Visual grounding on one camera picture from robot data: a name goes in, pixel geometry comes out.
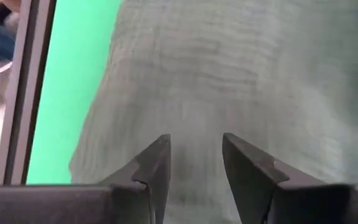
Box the dark green garment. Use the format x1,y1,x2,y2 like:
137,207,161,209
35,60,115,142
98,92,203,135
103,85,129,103
68,0,358,224

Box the black aluminium table frame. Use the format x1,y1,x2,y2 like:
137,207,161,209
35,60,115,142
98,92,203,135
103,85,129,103
0,0,57,187

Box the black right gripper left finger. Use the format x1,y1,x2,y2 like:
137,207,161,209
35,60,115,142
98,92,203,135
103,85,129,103
0,133,172,224

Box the green table mat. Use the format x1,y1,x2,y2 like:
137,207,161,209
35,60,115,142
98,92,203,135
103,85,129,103
26,0,124,185

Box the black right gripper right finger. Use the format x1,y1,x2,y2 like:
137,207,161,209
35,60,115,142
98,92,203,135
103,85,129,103
222,133,358,224

